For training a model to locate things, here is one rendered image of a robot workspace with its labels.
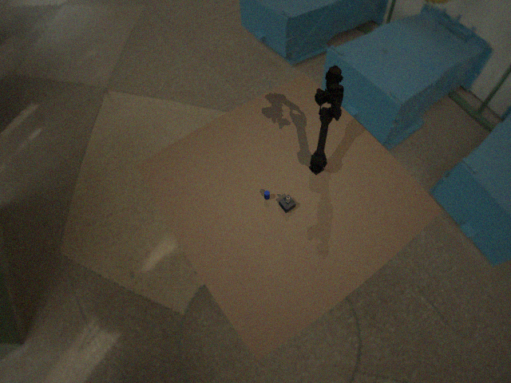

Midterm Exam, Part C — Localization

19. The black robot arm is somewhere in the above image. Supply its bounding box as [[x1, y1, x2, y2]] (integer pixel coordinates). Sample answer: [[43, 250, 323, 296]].
[[309, 65, 343, 175]]

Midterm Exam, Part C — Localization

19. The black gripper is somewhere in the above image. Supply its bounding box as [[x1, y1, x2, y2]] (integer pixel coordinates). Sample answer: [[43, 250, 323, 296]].
[[327, 85, 343, 121]]

